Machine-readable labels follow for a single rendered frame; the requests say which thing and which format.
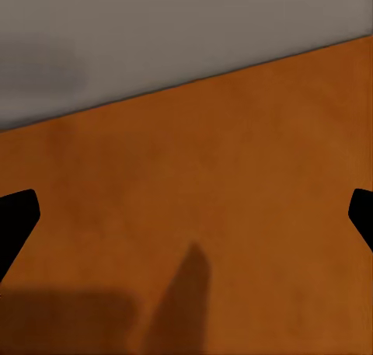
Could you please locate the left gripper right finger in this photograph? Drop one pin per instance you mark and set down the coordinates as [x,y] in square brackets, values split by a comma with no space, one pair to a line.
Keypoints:
[361,214]

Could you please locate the cabinet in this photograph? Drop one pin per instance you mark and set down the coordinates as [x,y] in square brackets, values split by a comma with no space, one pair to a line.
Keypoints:
[206,219]

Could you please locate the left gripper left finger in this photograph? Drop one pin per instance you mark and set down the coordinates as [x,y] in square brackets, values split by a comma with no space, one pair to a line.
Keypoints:
[19,213]

